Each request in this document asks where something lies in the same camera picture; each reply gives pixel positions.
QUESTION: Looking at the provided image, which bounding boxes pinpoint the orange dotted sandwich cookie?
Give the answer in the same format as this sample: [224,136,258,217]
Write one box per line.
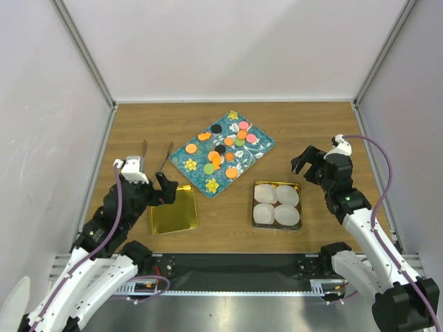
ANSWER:
[208,151,220,162]

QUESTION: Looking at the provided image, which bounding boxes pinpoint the small orange fish cookie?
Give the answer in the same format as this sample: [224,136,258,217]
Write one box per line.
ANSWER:
[197,132,212,141]

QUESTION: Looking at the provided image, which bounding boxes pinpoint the teal floral tray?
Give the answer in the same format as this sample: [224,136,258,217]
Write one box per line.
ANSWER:
[170,111,275,199]

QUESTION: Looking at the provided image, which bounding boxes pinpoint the orange dotted cookie lower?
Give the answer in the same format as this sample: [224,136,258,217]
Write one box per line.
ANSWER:
[225,167,238,179]

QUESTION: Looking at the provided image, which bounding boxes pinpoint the metal tongs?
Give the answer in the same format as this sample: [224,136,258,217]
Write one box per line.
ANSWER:
[142,139,174,172]

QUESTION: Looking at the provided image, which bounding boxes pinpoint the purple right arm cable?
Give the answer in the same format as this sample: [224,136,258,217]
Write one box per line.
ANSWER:
[337,134,437,331]

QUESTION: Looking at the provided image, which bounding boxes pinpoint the white paper cup bottom-left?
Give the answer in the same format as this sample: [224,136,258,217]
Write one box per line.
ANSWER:
[253,203,275,225]

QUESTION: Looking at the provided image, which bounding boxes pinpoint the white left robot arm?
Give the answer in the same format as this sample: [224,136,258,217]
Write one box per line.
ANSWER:
[18,156,179,331]

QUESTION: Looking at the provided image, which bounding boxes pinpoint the gold tin lid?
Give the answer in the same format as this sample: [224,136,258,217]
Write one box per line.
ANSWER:
[150,185,199,235]

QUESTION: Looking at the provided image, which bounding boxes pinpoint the orange oval cookie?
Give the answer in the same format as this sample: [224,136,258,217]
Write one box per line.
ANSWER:
[237,130,248,140]

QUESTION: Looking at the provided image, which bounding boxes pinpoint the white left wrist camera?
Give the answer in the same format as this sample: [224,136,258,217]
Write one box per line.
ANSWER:
[114,156,149,184]

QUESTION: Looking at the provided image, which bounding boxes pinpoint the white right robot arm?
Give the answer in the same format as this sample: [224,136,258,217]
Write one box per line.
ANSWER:
[291,142,441,331]

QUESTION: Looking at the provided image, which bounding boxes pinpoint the green round cookie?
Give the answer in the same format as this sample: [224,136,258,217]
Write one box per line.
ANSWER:
[204,163,215,175]

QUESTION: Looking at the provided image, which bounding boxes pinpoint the pink cookie right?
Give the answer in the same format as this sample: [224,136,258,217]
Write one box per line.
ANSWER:
[246,133,257,144]

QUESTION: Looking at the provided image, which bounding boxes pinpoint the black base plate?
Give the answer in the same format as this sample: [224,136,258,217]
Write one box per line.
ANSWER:
[114,252,350,293]

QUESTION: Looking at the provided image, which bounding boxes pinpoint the white paper cup bottom-right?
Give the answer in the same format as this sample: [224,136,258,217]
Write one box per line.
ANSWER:
[274,204,300,226]

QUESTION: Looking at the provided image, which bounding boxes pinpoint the gold cookie tin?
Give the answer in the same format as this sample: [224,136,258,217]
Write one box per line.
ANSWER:
[251,181,302,232]

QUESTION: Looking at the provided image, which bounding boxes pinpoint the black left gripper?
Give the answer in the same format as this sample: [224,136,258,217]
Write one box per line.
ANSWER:
[123,171,178,230]

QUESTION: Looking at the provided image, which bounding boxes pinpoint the orange swirl cookie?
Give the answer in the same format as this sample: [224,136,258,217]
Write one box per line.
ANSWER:
[225,152,235,162]

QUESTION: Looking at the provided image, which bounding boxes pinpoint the black sandwich cookie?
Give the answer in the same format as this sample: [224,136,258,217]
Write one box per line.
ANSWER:
[210,124,222,134]
[214,145,226,155]

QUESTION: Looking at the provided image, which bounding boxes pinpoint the orange round cookie left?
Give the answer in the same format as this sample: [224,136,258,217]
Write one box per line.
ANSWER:
[185,143,197,154]

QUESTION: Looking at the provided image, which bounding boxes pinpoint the white paper cup top-right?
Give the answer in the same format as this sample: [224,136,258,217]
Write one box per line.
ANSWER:
[275,185,300,207]

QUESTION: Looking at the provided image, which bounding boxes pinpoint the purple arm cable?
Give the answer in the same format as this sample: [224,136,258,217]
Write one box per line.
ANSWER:
[30,162,171,324]
[337,134,437,331]

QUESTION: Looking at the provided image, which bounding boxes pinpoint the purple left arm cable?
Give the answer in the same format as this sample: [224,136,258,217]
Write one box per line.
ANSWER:
[30,162,171,324]

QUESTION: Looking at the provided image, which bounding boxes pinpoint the white paper cup top-left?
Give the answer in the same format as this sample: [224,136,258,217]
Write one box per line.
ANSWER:
[253,183,278,204]

